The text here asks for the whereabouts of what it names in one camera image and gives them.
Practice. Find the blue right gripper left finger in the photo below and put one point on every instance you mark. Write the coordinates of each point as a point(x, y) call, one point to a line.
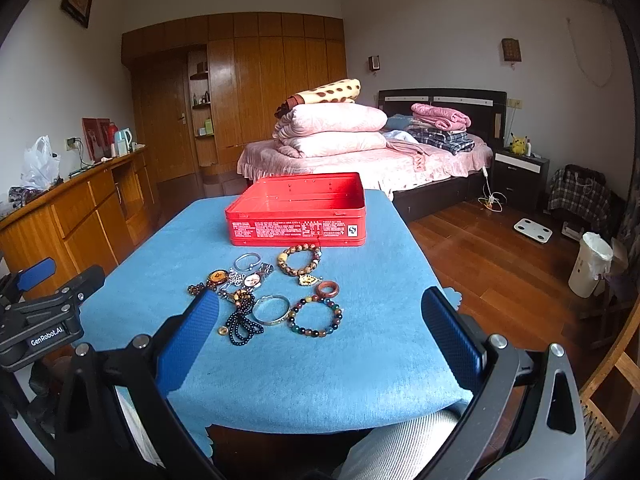
point(187, 336)

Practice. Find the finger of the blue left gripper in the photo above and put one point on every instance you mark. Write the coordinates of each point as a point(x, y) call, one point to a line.
point(36, 274)

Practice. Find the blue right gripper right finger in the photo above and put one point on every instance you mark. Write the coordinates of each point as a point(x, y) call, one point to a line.
point(462, 351)

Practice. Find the amber pendant dark beads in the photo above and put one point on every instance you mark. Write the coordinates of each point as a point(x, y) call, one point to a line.
point(217, 281)

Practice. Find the wide silver bangle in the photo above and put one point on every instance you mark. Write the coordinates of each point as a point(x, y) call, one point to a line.
point(271, 310)

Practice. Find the silver wristwatch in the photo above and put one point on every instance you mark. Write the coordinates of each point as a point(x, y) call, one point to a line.
point(257, 276)

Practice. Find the thin silver bangle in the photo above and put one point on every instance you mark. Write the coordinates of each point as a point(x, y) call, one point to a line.
point(247, 262)

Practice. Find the gold pendant charm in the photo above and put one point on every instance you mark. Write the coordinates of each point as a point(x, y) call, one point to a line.
point(308, 280)

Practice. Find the wooden sideboard cabinet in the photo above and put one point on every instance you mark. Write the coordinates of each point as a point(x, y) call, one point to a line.
point(99, 217)

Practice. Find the white plastic bag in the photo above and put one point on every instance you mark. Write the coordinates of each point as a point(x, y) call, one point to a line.
point(41, 165)

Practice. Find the blue table cloth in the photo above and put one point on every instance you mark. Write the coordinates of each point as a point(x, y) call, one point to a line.
point(380, 368)

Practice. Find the white bathroom scale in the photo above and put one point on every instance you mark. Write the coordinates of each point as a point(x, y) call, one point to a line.
point(533, 230)

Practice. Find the wooden chair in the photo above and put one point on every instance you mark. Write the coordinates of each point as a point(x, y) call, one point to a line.
point(607, 393)

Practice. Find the white electric kettle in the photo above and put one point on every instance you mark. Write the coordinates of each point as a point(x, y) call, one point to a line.
point(123, 142)

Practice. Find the black nightstand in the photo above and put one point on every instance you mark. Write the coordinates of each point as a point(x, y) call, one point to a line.
point(520, 179)

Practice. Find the red metal tin box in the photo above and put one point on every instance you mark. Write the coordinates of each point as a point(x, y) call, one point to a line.
point(328, 209)

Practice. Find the plaid bag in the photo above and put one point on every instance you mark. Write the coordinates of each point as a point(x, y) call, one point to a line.
point(583, 193)

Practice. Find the bed with pink cover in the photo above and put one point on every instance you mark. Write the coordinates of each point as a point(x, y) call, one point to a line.
point(418, 183)

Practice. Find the plaid folded clothes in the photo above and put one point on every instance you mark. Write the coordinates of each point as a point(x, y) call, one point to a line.
point(451, 142)

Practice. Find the yellow Pikachu toy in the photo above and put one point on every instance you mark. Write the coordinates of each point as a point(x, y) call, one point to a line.
point(519, 145)

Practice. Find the pink folded clothes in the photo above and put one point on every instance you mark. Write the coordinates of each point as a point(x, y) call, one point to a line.
point(442, 118)

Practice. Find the wooden wardrobe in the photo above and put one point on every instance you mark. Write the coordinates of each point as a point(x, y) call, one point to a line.
point(205, 87)

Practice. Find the pink folded quilt stack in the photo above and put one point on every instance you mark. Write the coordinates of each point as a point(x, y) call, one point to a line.
point(327, 129)

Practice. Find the spotted cream blanket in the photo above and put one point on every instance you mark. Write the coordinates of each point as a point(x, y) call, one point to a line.
point(340, 91)

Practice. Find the red picture frame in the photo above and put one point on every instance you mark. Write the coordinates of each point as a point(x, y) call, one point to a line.
point(97, 142)

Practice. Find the wall lamp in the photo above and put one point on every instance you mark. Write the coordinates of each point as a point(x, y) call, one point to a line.
point(374, 63)

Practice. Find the brown wall calendar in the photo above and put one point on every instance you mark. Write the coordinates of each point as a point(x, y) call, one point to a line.
point(511, 50)

